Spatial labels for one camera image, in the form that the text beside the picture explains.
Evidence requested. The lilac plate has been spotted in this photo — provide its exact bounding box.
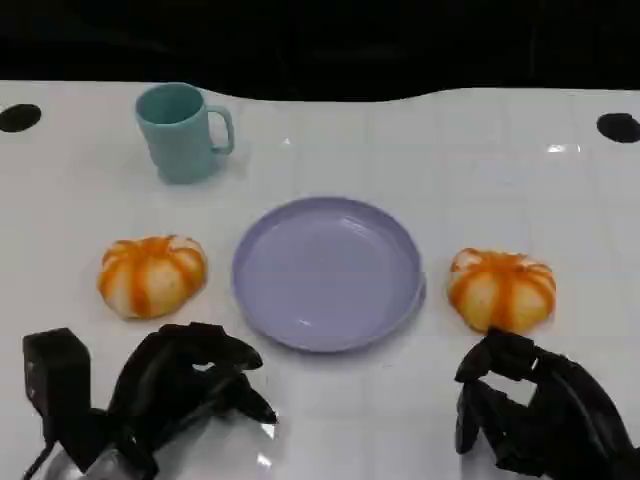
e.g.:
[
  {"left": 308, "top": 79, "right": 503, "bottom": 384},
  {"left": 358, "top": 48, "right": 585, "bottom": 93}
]
[{"left": 230, "top": 196, "right": 427, "bottom": 354}]

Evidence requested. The orange and white bread roll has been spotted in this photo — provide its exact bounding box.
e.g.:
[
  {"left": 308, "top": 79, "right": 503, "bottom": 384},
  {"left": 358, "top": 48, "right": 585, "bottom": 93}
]
[
  {"left": 96, "top": 234, "right": 208, "bottom": 321},
  {"left": 446, "top": 247, "right": 557, "bottom": 334}
]

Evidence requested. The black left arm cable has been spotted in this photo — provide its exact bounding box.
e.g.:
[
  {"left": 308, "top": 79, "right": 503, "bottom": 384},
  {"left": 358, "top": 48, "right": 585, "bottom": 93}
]
[{"left": 20, "top": 442, "right": 55, "bottom": 480}]

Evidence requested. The black table cable hole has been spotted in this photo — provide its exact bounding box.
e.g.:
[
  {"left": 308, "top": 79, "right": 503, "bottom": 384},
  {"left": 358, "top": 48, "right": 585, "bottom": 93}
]
[
  {"left": 0, "top": 103, "right": 43, "bottom": 134},
  {"left": 596, "top": 112, "right": 640, "bottom": 145}
]

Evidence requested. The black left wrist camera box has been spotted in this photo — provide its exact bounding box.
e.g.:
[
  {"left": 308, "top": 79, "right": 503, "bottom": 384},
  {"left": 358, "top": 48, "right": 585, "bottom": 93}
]
[{"left": 22, "top": 327, "right": 101, "bottom": 474}]

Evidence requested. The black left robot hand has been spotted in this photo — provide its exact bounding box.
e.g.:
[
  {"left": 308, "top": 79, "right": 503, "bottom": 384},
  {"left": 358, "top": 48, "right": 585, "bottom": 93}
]
[{"left": 106, "top": 322, "right": 279, "bottom": 477}]

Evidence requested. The pale green mug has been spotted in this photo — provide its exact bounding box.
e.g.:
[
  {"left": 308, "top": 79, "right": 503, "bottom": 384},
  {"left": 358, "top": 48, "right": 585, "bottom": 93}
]
[{"left": 134, "top": 82, "right": 236, "bottom": 185}]

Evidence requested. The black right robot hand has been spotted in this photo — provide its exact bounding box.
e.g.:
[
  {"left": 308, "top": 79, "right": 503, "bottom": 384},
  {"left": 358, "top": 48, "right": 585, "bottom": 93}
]
[{"left": 453, "top": 327, "right": 640, "bottom": 480}]

